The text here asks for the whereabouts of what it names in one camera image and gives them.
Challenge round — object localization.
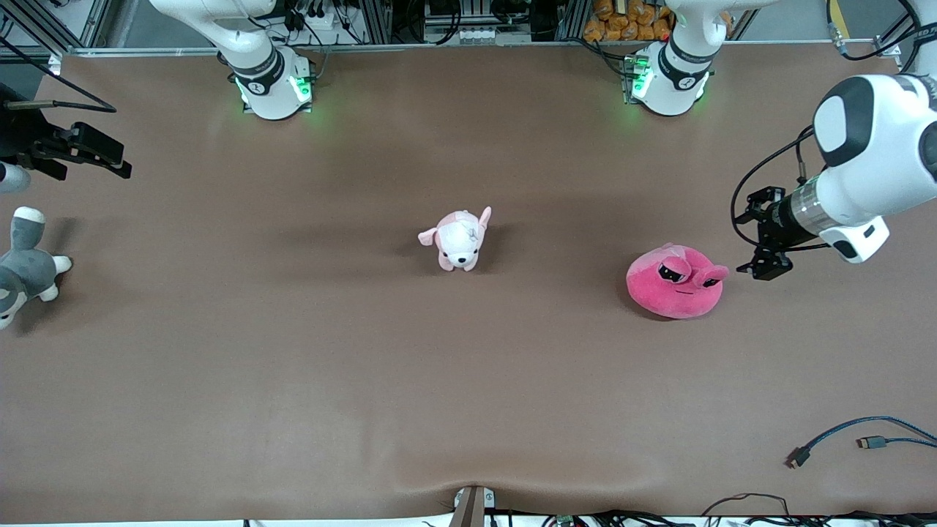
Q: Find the round hot pink plush toy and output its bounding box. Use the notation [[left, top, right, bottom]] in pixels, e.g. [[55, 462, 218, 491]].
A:
[[626, 243, 731, 320]]

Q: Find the orange plush toy pile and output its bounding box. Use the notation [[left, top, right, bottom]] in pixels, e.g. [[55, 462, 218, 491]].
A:
[[582, 0, 733, 43]]

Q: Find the grey white plush husky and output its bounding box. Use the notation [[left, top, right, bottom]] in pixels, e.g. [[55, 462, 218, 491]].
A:
[[0, 206, 74, 330]]

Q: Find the light pink plush dog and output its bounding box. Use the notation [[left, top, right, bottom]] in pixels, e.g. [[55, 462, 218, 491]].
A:
[[418, 206, 493, 272]]

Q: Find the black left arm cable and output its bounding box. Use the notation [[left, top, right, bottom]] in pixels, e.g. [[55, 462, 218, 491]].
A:
[[730, 0, 925, 254]]

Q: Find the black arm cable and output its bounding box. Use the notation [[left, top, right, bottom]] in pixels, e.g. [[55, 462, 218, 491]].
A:
[[730, 0, 925, 254], [0, 37, 118, 114]]

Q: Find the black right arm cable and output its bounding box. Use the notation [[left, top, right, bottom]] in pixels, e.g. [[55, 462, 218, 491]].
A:
[[0, 37, 118, 114]]

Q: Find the aluminium frame profile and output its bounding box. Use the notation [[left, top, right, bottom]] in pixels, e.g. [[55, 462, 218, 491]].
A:
[[873, 15, 937, 58], [0, 0, 114, 51]]

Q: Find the blue cable black plug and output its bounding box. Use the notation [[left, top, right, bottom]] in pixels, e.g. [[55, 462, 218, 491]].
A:
[[785, 416, 937, 470]]

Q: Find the blue cable grey plug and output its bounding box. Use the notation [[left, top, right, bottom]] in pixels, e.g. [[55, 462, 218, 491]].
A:
[[858, 436, 937, 449]]

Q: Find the thin black looped cable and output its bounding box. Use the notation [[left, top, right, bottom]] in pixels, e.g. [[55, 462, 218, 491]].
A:
[[701, 492, 793, 517]]

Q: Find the black cable bundle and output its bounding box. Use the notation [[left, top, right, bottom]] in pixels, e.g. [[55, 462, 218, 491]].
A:
[[498, 505, 937, 527]]

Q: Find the aluminium table edge rail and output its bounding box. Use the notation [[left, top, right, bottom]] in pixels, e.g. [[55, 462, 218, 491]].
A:
[[62, 39, 879, 58]]

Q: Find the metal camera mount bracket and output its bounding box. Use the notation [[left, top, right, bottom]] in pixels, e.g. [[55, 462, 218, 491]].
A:
[[448, 485, 496, 527]]

